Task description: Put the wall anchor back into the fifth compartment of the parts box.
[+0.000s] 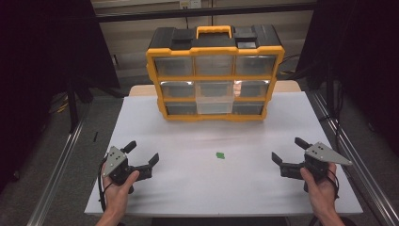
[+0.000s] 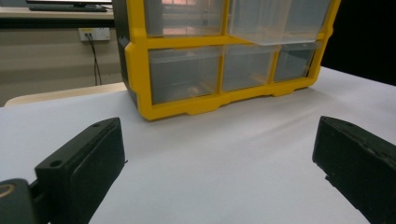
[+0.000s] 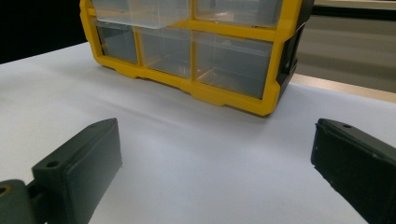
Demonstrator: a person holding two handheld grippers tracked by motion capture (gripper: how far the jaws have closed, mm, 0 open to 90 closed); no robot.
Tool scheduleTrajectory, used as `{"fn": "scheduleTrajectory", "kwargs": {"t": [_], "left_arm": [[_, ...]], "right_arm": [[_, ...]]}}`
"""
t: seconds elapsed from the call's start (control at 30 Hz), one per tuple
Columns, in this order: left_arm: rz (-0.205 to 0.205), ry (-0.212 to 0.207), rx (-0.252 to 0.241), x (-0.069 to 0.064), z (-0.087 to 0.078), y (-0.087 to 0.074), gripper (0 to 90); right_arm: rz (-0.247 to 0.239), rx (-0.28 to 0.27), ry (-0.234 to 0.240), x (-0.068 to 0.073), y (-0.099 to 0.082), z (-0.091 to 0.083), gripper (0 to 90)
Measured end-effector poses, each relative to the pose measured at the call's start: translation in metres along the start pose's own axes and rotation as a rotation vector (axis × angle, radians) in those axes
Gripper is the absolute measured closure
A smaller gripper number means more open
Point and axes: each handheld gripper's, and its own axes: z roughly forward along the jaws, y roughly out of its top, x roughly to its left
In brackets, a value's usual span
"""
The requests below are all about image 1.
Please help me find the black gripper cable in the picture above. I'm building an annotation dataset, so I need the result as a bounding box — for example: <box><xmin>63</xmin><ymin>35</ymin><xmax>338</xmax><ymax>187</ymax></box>
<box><xmin>98</xmin><ymin>157</ymin><xmax>114</xmax><ymax>213</ymax></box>
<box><xmin>326</xmin><ymin>169</ymin><xmax>341</xmax><ymax>201</ymax></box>

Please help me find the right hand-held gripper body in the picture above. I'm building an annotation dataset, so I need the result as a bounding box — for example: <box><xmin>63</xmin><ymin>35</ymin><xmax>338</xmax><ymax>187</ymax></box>
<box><xmin>279</xmin><ymin>141</ymin><xmax>354</xmax><ymax>193</ymax></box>

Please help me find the person's left hand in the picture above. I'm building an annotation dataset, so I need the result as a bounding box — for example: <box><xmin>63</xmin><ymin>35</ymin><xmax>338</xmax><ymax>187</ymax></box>
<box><xmin>102</xmin><ymin>169</ymin><xmax>141</xmax><ymax>218</ymax></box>

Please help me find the white table mat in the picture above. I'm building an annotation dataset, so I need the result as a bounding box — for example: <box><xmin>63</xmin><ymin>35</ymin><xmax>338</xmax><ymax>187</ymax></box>
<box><xmin>84</xmin><ymin>90</ymin><xmax>364</xmax><ymax>218</ymax></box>

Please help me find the black metal stand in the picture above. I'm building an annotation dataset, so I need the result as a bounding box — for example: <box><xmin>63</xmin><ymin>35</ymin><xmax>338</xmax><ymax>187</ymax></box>
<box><xmin>66</xmin><ymin>76</ymin><xmax>81</xmax><ymax>134</ymax></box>

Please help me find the single frosted organizer drawer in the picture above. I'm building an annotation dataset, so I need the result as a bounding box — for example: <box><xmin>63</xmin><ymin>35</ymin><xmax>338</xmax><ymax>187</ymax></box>
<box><xmin>195</xmin><ymin>94</ymin><xmax>236</xmax><ymax>116</ymax></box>

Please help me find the yellow black organizer case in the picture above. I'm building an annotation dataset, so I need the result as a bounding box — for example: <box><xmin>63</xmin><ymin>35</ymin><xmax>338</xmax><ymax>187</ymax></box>
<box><xmin>145</xmin><ymin>24</ymin><xmax>286</xmax><ymax>123</ymax></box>

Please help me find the black horizontal bar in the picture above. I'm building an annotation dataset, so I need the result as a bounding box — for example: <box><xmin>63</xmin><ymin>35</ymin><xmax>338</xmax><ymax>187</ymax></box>
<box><xmin>94</xmin><ymin>2</ymin><xmax>318</xmax><ymax>24</ymax></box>

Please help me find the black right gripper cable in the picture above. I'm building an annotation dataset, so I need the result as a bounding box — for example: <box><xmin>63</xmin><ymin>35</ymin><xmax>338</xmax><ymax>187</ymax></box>
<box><xmin>326</xmin><ymin>169</ymin><xmax>341</xmax><ymax>201</ymax></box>

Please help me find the black floor cable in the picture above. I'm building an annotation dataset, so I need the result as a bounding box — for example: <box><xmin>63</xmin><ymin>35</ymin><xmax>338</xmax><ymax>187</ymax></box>
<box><xmin>278</xmin><ymin>52</ymin><xmax>303</xmax><ymax>77</ymax></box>

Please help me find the metal floor rail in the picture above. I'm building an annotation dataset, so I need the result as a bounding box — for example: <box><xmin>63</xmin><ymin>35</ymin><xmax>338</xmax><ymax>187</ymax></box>
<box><xmin>308</xmin><ymin>90</ymin><xmax>399</xmax><ymax>226</ymax></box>
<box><xmin>25</xmin><ymin>121</ymin><xmax>85</xmax><ymax>226</ymax></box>

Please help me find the grid of clear plastic drawers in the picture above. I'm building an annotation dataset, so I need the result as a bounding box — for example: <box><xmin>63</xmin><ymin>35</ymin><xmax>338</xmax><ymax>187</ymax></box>
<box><xmin>153</xmin><ymin>55</ymin><xmax>279</xmax><ymax>116</ymax></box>

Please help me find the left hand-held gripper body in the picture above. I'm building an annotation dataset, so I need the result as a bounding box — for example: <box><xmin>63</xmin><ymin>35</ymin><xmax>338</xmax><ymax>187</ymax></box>
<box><xmin>102</xmin><ymin>145</ymin><xmax>153</xmax><ymax>194</ymax></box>

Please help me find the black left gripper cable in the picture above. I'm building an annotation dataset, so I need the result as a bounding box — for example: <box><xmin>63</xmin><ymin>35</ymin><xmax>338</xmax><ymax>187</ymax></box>
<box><xmin>98</xmin><ymin>157</ymin><xmax>114</xmax><ymax>213</ymax></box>

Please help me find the person's right hand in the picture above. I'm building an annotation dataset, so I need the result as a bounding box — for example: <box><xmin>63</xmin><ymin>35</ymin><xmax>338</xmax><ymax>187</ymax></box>
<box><xmin>299</xmin><ymin>162</ymin><xmax>340</xmax><ymax>218</ymax></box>

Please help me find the white wall socket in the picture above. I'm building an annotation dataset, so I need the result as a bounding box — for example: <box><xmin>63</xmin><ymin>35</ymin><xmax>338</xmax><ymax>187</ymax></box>
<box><xmin>179</xmin><ymin>0</ymin><xmax>202</xmax><ymax>9</ymax></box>

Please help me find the black curtain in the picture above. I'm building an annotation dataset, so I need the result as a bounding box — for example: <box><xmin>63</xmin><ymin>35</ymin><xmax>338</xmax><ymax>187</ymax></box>
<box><xmin>0</xmin><ymin>0</ymin><xmax>121</xmax><ymax>194</ymax></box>
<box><xmin>295</xmin><ymin>0</ymin><xmax>399</xmax><ymax>156</ymax></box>

